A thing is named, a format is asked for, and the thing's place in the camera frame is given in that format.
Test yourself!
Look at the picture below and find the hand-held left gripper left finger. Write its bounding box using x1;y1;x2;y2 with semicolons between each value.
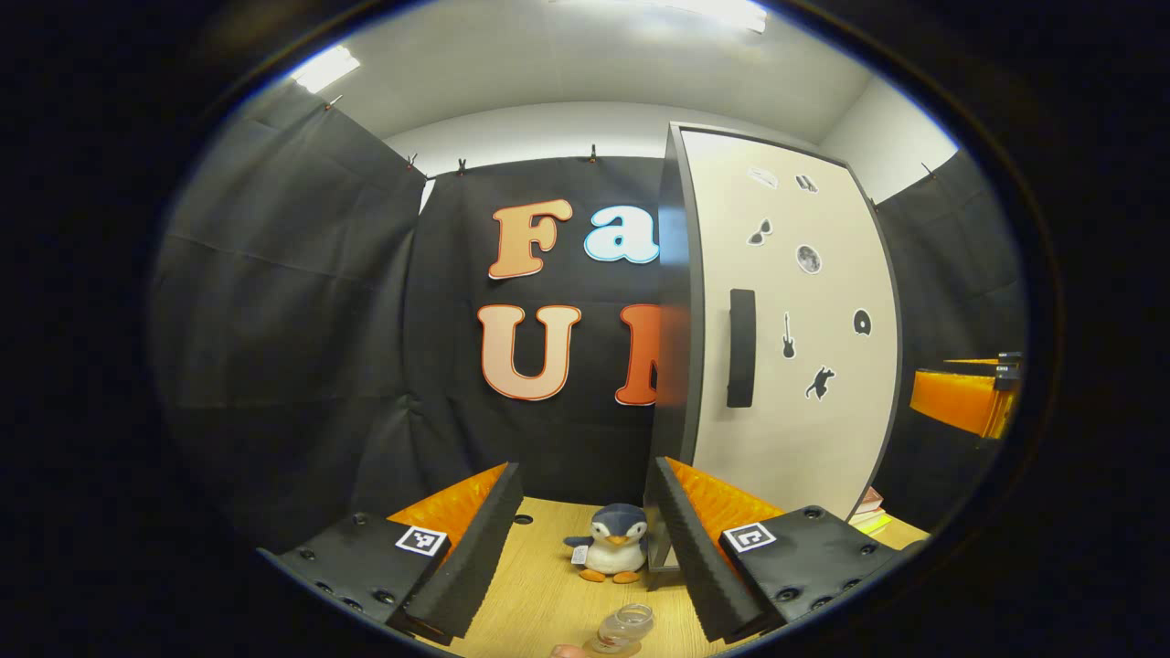
259;462;524;646

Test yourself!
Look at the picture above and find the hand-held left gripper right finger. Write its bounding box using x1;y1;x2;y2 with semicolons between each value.
646;455;915;643

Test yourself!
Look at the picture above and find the clear plastic bottle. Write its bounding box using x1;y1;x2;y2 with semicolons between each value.
590;603;656;655

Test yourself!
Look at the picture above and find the white cabinet door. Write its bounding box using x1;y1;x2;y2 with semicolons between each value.
676;128;904;522

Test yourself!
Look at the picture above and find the black cabinet door handle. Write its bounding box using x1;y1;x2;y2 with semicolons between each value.
727;289;757;409

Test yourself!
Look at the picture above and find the grey cabinet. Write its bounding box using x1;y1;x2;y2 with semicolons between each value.
644;122;906;572

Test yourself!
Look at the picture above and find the penguin plush toy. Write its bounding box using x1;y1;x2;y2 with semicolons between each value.
563;503;650;585

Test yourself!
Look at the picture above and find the black backdrop cloth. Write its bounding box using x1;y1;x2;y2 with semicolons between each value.
151;96;1029;549

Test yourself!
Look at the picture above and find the long ceiling strip light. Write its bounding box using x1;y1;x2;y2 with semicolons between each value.
291;44;362;95

